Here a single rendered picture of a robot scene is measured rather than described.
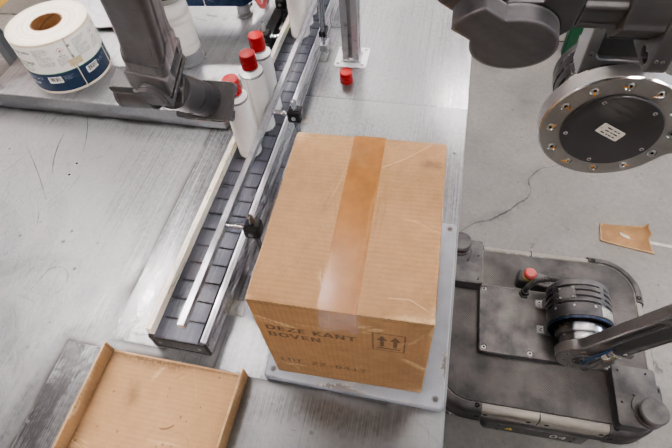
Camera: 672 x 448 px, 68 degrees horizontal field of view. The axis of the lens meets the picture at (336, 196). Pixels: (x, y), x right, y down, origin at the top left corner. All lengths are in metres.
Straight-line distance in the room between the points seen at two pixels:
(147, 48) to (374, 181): 0.35
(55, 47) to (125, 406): 0.86
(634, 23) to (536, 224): 1.69
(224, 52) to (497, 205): 1.27
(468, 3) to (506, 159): 1.90
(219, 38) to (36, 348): 0.89
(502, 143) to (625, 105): 1.60
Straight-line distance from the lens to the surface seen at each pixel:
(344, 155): 0.78
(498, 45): 0.49
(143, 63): 0.70
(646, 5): 0.49
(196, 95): 0.80
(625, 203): 2.33
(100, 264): 1.15
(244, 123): 1.05
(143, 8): 0.60
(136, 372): 1.00
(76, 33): 1.43
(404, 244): 0.68
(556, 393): 1.59
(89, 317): 1.09
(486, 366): 1.57
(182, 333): 0.94
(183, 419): 0.94
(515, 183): 2.25
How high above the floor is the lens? 1.69
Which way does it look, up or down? 52 degrees down
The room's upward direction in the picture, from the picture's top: 7 degrees counter-clockwise
